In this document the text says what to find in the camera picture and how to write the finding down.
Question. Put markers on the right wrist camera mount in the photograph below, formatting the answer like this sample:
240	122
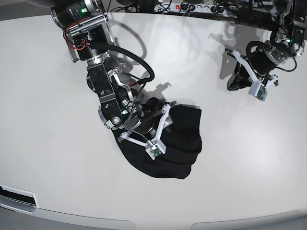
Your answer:
154	146

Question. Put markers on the white table slot bracket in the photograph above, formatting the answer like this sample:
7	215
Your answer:
18	200

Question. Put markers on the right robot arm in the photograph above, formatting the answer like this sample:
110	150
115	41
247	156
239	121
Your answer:
85	29

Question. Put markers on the white power strip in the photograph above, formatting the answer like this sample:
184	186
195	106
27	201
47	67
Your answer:
182	8

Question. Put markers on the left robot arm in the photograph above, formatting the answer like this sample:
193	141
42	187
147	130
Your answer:
286	22

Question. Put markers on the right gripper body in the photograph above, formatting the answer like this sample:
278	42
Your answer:
146	117

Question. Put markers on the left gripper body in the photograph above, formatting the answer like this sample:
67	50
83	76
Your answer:
258	59

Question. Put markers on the black t-shirt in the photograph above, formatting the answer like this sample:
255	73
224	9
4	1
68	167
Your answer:
183	144

